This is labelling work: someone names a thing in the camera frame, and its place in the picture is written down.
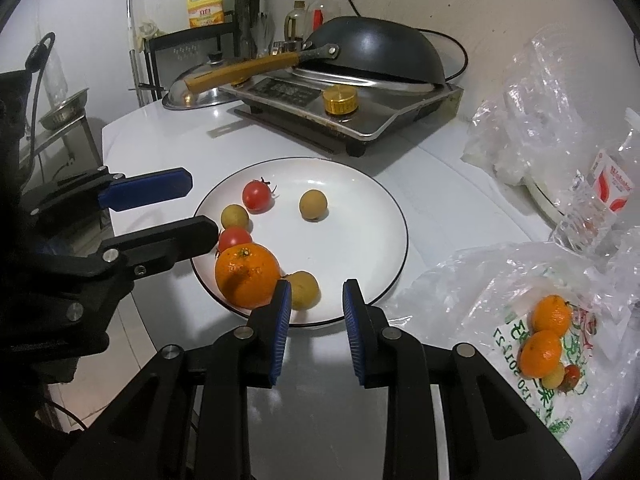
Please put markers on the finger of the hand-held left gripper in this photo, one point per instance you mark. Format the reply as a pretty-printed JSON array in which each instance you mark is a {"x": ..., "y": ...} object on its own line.
[
  {"x": 150, "y": 187},
  {"x": 170, "y": 240}
]

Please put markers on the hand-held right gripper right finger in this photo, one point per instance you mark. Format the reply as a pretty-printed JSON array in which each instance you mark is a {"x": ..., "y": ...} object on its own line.
[{"x": 354, "y": 330}]

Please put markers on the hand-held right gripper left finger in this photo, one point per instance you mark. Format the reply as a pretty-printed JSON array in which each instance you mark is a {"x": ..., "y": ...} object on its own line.
[{"x": 280, "y": 330}]

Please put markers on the tan longan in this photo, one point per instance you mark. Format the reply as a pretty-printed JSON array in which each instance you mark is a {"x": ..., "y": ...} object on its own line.
[
  {"x": 313, "y": 204},
  {"x": 554, "y": 376},
  {"x": 303, "y": 290},
  {"x": 235, "y": 216}
]

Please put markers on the small orange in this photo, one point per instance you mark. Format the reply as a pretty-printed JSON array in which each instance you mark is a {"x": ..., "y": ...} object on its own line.
[
  {"x": 540, "y": 355},
  {"x": 551, "y": 314},
  {"x": 247, "y": 275}
]

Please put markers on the red cherry tomato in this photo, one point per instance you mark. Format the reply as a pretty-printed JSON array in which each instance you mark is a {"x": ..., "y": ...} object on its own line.
[
  {"x": 234, "y": 239},
  {"x": 257, "y": 195},
  {"x": 572, "y": 377}
]

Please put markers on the white plate with dark rim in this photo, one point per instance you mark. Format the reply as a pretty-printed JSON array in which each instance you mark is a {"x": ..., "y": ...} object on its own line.
[{"x": 350, "y": 240}]

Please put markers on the printed clear plastic bag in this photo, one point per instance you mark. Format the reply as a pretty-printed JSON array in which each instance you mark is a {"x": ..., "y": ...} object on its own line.
[{"x": 450, "y": 285}]

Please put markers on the metal stand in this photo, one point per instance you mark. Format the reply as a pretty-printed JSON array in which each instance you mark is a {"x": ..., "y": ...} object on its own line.
[{"x": 91, "y": 142}]

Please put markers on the steel pot lid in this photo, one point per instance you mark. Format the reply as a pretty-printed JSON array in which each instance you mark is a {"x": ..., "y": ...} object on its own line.
[{"x": 200, "y": 97}]

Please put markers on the steel basin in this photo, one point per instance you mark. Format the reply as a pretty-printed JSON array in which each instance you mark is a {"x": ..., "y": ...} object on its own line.
[{"x": 65, "y": 110}]

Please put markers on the grey pole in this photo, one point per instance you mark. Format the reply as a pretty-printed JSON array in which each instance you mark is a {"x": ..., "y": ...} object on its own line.
[{"x": 131, "y": 35}]

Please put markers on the black metal rack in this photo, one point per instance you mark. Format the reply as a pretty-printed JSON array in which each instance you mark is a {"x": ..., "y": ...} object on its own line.
[{"x": 190, "y": 35}]

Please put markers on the pale cloth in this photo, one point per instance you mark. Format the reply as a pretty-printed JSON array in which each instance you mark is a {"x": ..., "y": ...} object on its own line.
[{"x": 147, "y": 29}]

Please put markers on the yellow detergent bottle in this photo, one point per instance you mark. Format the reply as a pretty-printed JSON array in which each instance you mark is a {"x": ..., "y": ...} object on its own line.
[{"x": 205, "y": 10}]

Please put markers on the small metal container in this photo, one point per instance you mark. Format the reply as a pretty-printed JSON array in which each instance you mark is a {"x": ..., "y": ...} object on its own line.
[{"x": 285, "y": 46}]

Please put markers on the gold stove knob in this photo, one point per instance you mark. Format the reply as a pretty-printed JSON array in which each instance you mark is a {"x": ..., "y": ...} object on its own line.
[{"x": 340, "y": 100}]

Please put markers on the steel gas stove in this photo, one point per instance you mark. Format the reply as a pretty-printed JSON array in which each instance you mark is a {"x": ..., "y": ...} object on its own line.
[{"x": 400, "y": 115}]

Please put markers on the white dish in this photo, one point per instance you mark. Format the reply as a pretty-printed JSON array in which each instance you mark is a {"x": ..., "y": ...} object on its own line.
[{"x": 542, "y": 200}]

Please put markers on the clear bottle with red label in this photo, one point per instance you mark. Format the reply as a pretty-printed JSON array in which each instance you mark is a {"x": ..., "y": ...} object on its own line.
[{"x": 322, "y": 10}]

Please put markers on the crumpled clear plastic bag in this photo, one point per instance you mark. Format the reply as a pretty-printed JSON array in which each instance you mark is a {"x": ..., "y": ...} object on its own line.
[{"x": 540, "y": 110}]

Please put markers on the clear water bottle red label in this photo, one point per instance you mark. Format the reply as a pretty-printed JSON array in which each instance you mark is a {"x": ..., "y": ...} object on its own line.
[{"x": 612, "y": 185}]

